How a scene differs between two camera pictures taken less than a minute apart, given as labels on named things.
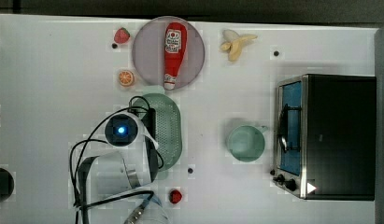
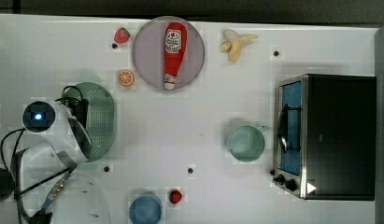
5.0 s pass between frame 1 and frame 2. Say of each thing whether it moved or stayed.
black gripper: moved
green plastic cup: stayed
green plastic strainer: moved
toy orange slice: stayed
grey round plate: stayed
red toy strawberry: stayed
